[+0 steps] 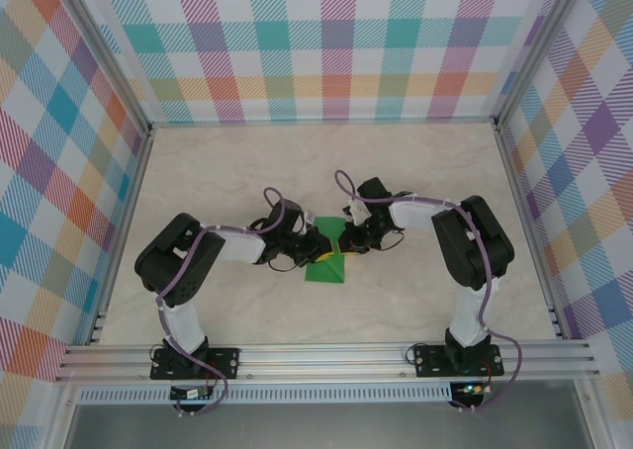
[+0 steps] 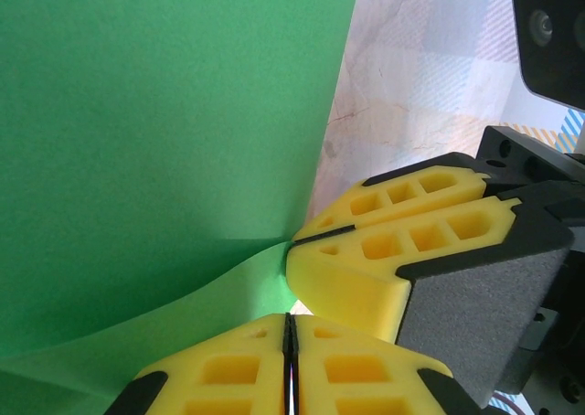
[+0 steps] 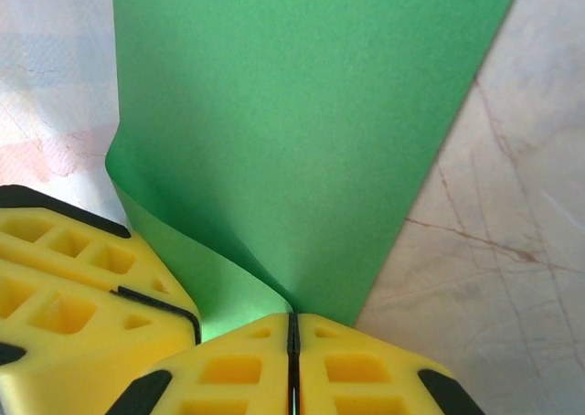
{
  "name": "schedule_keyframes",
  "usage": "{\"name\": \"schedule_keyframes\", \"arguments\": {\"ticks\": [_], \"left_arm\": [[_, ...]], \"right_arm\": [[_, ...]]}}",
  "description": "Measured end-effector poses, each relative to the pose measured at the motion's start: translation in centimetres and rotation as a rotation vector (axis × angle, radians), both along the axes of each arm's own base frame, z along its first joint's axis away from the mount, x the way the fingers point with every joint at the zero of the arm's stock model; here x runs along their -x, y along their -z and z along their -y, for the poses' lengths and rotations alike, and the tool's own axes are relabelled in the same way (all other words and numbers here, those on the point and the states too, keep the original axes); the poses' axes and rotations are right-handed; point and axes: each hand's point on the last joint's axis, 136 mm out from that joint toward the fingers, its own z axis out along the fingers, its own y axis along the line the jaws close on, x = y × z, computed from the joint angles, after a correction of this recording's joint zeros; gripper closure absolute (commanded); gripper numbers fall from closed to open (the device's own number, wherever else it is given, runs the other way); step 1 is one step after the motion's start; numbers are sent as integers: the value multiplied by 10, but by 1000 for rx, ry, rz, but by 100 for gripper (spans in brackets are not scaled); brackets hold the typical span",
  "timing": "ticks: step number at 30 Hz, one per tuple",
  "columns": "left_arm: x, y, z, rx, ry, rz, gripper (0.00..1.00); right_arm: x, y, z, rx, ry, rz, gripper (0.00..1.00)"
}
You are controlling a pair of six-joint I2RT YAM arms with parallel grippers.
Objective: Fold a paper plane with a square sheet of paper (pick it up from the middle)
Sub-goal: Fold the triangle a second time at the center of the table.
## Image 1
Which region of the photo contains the thin black left gripper wire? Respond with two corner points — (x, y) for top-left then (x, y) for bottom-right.
(265, 255), (301, 274)

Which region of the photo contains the thin black gripper wire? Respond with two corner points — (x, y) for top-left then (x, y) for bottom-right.
(373, 228), (405, 251)
(265, 255), (301, 274)

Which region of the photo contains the thin aluminium wall rail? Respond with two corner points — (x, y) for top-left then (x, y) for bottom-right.
(146, 117), (500, 128)

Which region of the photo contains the perforated metal cable tray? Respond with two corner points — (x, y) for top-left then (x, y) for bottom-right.
(76, 387), (454, 405)

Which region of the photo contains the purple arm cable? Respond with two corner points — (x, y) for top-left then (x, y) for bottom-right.
(155, 186), (301, 417)
(333, 169), (524, 413)

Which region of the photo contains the thin black right gripper wire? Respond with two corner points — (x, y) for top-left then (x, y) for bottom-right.
(373, 228), (405, 251)

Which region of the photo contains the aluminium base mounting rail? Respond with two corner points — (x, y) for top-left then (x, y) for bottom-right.
(54, 338), (602, 385)

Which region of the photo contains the green square paper sheet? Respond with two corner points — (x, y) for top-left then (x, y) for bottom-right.
(304, 216), (346, 286)

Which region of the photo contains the aluminium table side rail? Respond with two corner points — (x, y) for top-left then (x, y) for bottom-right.
(87, 127), (155, 346)
(494, 122), (568, 341)

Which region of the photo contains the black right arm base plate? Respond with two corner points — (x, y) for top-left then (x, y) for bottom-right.
(412, 343), (504, 379)

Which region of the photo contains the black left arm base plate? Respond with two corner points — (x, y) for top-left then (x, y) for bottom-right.
(149, 347), (242, 381)

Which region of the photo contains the grey metal shelf panel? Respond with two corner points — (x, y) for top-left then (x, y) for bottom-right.
(63, 403), (594, 449)

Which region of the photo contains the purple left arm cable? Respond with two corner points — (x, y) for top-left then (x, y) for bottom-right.
(155, 186), (301, 417)

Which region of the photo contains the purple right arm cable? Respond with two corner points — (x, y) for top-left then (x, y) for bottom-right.
(333, 169), (524, 413)

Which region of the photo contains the aluminium frame post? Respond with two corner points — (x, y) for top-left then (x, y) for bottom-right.
(493, 0), (583, 134)
(57, 0), (153, 138)

